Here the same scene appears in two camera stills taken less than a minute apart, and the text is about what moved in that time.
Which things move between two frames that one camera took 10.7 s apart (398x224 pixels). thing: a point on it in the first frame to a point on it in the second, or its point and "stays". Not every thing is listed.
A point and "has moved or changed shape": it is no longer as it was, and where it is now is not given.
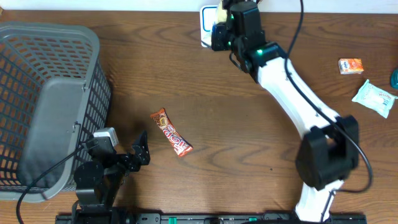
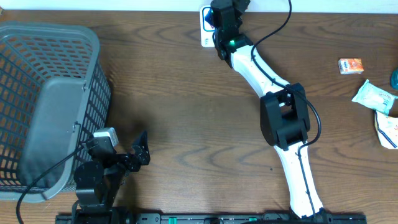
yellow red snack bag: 222,15 has moved or changed shape
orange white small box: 351,66 stays
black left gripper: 140,154 stays
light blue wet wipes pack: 370,95 stays
